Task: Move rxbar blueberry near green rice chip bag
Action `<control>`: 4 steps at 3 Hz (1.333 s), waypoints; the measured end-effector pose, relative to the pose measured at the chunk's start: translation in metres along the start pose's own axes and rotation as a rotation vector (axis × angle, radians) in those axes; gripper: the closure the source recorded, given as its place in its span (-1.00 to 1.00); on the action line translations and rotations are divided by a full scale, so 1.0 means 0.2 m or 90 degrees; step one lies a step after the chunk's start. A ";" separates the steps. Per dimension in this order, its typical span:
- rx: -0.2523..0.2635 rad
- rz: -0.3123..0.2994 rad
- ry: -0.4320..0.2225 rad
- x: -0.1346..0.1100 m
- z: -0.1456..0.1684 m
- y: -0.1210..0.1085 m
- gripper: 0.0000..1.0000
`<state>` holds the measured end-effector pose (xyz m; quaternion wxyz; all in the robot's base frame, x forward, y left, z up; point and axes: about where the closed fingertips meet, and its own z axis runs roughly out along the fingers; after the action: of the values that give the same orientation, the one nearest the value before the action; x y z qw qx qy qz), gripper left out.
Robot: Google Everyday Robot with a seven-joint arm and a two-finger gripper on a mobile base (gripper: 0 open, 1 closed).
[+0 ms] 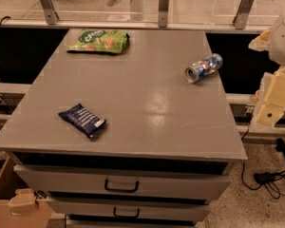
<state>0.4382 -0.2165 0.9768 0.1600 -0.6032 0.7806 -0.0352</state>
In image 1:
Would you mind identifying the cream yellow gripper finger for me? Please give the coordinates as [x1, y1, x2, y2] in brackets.
[254, 66, 285, 126]
[248, 27, 272, 51]

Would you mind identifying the dark blue rxbar wrapper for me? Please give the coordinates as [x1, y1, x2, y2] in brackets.
[58, 104, 106, 138]

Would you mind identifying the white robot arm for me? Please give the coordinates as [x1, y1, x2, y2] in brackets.
[248, 11, 285, 126]

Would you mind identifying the green rice chip bag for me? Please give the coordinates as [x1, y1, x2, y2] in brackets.
[67, 29, 130, 54]

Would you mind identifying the blue silver drink can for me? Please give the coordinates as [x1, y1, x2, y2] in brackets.
[185, 53, 223, 84]

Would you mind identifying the grey drawer cabinet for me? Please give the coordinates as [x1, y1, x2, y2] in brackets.
[0, 30, 246, 228]

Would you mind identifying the brown cardboard box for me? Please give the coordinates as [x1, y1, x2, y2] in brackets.
[0, 158, 52, 228]

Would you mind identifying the right metal bracket post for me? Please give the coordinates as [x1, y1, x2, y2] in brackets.
[233, 0, 255, 29]

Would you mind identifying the metal bracket post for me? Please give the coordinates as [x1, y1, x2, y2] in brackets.
[233, 0, 255, 29]
[40, 0, 59, 25]
[158, 0, 169, 28]

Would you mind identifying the black power adapter with cable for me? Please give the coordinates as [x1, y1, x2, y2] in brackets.
[240, 164, 285, 200]

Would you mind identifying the middle metal bracket post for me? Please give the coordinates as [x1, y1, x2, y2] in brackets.
[158, 0, 169, 28]

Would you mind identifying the top drawer with black handle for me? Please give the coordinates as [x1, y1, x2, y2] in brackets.
[14, 164, 230, 200]

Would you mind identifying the drawer with black handle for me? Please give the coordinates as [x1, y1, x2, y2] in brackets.
[47, 197, 209, 223]
[14, 164, 230, 200]

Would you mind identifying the left metal bracket post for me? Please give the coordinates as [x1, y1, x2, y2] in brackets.
[40, 0, 59, 25]

